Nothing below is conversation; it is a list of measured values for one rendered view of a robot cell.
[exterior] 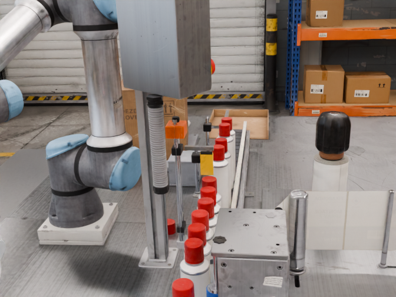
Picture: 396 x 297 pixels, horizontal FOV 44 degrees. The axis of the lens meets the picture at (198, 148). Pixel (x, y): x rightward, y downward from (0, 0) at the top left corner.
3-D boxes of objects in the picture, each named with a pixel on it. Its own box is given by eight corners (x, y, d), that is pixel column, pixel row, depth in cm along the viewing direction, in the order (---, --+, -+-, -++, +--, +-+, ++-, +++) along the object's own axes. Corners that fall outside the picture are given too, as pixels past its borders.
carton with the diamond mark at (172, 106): (187, 159, 180) (184, 88, 171) (121, 162, 181) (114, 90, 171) (188, 132, 208) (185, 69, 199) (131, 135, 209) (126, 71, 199)
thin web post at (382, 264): (388, 269, 109) (398, 192, 102) (379, 268, 109) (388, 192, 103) (386, 264, 111) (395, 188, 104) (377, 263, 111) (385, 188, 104)
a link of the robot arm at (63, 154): (69, 173, 144) (63, 128, 139) (107, 178, 138) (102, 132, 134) (40, 188, 133) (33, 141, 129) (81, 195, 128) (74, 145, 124)
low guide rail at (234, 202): (225, 290, 102) (225, 282, 101) (220, 290, 102) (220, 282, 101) (247, 125, 201) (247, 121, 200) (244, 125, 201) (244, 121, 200)
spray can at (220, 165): (228, 222, 131) (227, 150, 124) (208, 221, 132) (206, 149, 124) (229, 213, 136) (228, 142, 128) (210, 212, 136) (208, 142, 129)
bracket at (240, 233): (288, 260, 69) (289, 254, 69) (210, 256, 70) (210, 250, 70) (285, 213, 82) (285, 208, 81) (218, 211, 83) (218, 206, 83)
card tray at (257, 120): (268, 139, 204) (268, 130, 202) (205, 138, 207) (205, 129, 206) (268, 117, 232) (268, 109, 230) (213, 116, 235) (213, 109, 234)
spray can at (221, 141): (230, 212, 136) (230, 142, 128) (212, 211, 136) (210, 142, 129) (232, 203, 141) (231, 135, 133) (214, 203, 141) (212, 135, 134)
